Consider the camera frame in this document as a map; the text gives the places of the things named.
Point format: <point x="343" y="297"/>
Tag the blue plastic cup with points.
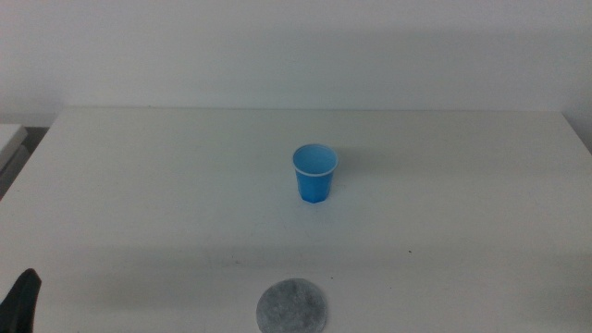
<point x="314" y="185"/>

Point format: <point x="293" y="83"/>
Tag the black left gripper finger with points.
<point x="19" y="305"/>

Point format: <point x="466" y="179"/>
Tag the round grey felt cup mat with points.
<point x="291" y="307"/>

